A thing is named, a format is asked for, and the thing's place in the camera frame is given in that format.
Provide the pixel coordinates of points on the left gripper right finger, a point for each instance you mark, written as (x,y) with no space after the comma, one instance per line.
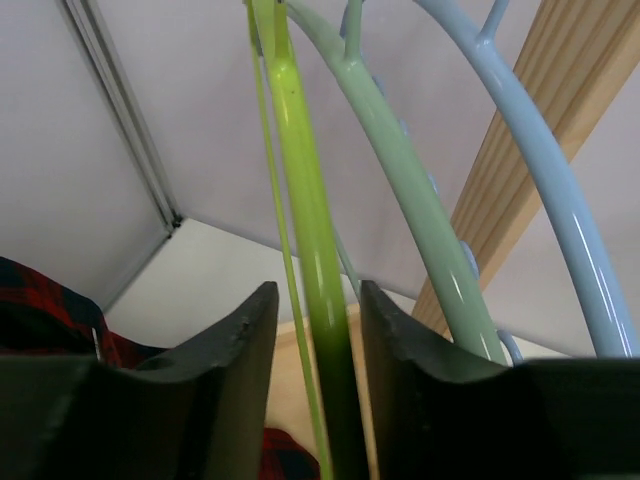
(441,412)

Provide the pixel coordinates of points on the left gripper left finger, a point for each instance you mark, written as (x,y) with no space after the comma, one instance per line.
(196,411)

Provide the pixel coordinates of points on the lime green hanger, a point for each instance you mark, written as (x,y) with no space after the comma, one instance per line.
(309,251)

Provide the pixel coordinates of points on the mint green hanger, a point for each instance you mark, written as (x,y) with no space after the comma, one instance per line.
(445,260)

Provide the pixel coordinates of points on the red black plaid skirt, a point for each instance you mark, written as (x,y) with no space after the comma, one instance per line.
(42,317)

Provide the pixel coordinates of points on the light blue hanger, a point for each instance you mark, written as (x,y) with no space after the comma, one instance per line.
(600,295)

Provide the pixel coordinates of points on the wooden clothes rack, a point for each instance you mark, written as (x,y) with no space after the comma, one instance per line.
(598,290)

